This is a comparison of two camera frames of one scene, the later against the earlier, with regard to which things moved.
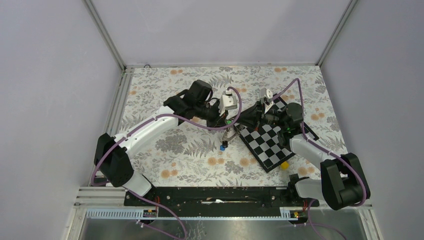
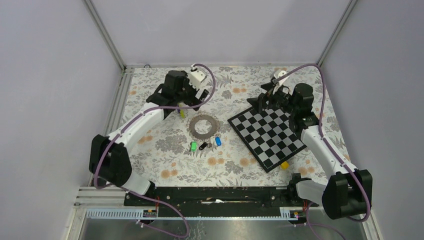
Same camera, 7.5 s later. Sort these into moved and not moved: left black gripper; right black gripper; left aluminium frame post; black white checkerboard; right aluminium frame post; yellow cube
Moved: right black gripper; left black gripper
Not moved: yellow cube; black white checkerboard; left aluminium frame post; right aluminium frame post
